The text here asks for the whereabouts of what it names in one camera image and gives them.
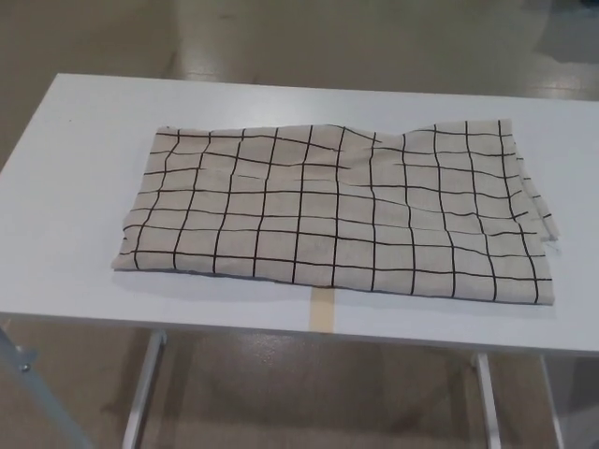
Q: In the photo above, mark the white checkered towel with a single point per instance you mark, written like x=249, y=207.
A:
x=337, y=220

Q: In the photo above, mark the beige tape strip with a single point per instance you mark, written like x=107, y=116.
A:
x=323, y=311

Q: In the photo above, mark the white table leg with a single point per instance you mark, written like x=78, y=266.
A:
x=554, y=407
x=487, y=402
x=142, y=393

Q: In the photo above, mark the grey metal stand leg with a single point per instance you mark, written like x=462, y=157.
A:
x=33, y=397

